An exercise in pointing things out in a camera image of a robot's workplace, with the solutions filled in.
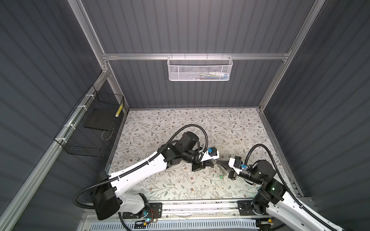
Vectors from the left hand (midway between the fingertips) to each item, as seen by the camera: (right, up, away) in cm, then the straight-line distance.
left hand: (213, 162), depth 68 cm
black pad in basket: (-57, +21, +6) cm, 61 cm away
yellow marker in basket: (-52, +26, +13) cm, 60 cm away
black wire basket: (-63, +15, +4) cm, 65 cm away
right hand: (+3, +1, -2) cm, 4 cm away
